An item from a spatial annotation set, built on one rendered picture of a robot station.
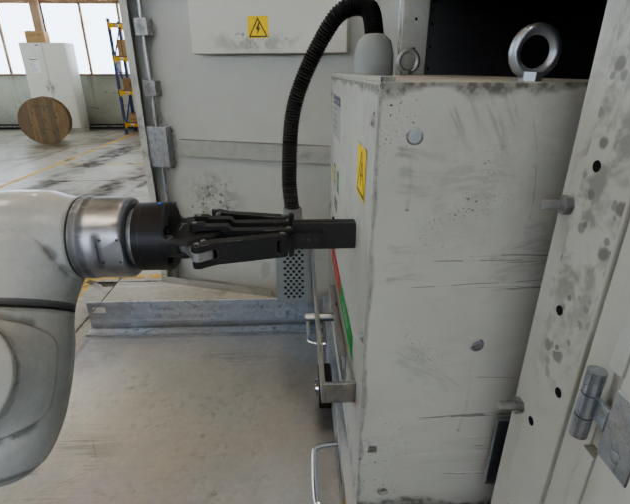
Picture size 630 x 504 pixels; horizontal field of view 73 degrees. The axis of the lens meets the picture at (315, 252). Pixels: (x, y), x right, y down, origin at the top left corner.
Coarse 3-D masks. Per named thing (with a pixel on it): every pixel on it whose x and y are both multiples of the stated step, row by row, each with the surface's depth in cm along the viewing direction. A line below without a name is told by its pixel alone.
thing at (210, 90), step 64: (128, 0) 97; (192, 0) 91; (256, 0) 87; (320, 0) 84; (384, 0) 84; (128, 64) 100; (192, 64) 99; (256, 64) 95; (320, 64) 91; (192, 128) 105; (256, 128) 101; (320, 128) 97; (192, 192) 112; (256, 192) 107; (320, 192) 102; (320, 256) 109
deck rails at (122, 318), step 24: (96, 312) 98; (120, 312) 98; (144, 312) 98; (168, 312) 98; (192, 312) 99; (216, 312) 99; (240, 312) 99; (264, 312) 99; (288, 312) 100; (312, 312) 100
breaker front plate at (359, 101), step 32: (352, 96) 49; (352, 128) 49; (352, 160) 49; (352, 192) 50; (352, 256) 51; (352, 288) 51; (352, 320) 52; (352, 352) 52; (352, 416) 53; (352, 448) 54; (352, 480) 52
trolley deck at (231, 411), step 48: (96, 336) 96; (144, 336) 96; (192, 336) 96; (240, 336) 96; (288, 336) 96; (96, 384) 82; (144, 384) 82; (192, 384) 82; (240, 384) 82; (288, 384) 82; (96, 432) 71; (144, 432) 71; (192, 432) 71; (240, 432) 71; (288, 432) 71; (48, 480) 63; (96, 480) 63; (144, 480) 63; (192, 480) 63; (240, 480) 63; (288, 480) 63; (336, 480) 63
